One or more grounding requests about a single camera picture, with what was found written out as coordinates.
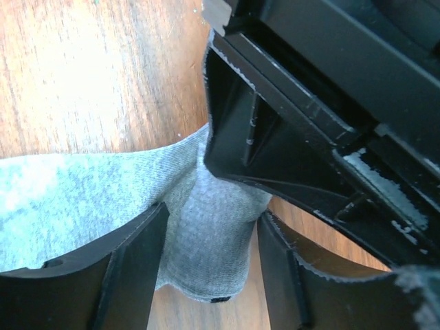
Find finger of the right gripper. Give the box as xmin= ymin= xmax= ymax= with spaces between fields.
xmin=203 ymin=34 xmax=439 ymax=267

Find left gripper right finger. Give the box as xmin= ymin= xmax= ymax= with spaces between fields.
xmin=257 ymin=210 xmax=439 ymax=329

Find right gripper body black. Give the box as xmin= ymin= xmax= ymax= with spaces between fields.
xmin=202 ymin=1 xmax=439 ymax=162

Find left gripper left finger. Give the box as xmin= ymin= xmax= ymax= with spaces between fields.
xmin=1 ymin=203 xmax=168 ymax=329

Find grey sock black stripes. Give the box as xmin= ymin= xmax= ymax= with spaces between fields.
xmin=0 ymin=30 xmax=272 ymax=305

